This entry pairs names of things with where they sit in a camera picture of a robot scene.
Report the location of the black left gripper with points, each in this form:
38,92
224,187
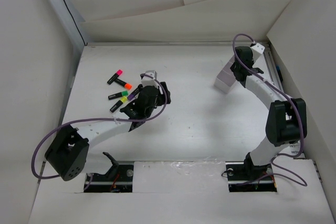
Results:
161,96

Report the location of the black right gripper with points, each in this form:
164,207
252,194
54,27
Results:
233,66

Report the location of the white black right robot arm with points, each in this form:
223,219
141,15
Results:
287,117

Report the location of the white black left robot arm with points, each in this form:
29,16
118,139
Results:
68,152

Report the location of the purple highlighter marker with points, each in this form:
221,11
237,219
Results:
135,92

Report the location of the green highlighter marker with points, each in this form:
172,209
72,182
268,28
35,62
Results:
118,95

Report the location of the orange highlighter marker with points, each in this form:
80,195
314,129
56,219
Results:
126,85

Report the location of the yellow highlighter marker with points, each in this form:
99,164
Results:
118,104

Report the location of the white divided container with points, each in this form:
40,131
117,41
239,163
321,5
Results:
226,80

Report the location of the pink highlighter marker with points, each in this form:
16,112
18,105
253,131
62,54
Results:
115,76

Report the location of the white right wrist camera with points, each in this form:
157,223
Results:
257,49

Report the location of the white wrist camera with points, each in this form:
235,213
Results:
257,49
148,79

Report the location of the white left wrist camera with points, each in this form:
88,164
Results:
148,79

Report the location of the aluminium table edge rail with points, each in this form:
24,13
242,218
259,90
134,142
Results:
269,56

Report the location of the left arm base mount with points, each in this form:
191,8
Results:
118,178

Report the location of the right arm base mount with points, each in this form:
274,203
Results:
244,177

